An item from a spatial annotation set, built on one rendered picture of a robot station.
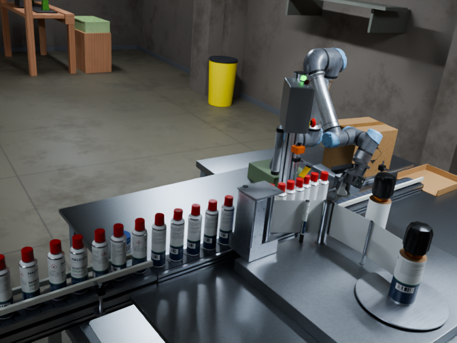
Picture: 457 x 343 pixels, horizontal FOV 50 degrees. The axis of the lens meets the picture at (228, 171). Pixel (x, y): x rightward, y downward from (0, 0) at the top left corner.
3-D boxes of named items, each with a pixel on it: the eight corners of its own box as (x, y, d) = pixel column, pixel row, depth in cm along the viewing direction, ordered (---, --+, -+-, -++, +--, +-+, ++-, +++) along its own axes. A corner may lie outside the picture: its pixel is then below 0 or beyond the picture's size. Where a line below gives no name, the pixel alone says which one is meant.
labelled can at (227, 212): (223, 247, 190) (227, 201, 181) (215, 241, 193) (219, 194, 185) (233, 243, 193) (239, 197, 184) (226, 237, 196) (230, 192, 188)
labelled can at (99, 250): (90, 286, 161) (88, 233, 153) (96, 278, 166) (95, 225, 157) (105, 289, 160) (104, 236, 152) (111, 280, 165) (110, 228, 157)
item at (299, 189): (294, 225, 211) (300, 182, 202) (285, 220, 214) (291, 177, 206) (301, 222, 214) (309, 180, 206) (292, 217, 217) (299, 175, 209)
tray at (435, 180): (436, 197, 263) (438, 190, 261) (396, 178, 281) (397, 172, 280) (465, 186, 280) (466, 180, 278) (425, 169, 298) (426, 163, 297)
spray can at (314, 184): (305, 218, 218) (312, 175, 210) (300, 211, 222) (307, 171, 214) (315, 216, 219) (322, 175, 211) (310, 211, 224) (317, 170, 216)
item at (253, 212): (248, 262, 181) (256, 201, 171) (228, 246, 191) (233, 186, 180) (276, 252, 189) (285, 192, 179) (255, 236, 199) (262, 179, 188)
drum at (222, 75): (239, 106, 694) (243, 60, 668) (215, 109, 673) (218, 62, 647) (224, 99, 724) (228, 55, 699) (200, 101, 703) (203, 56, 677)
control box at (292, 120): (283, 133, 197) (290, 86, 189) (278, 120, 212) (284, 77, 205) (309, 135, 197) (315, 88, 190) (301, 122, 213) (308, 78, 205)
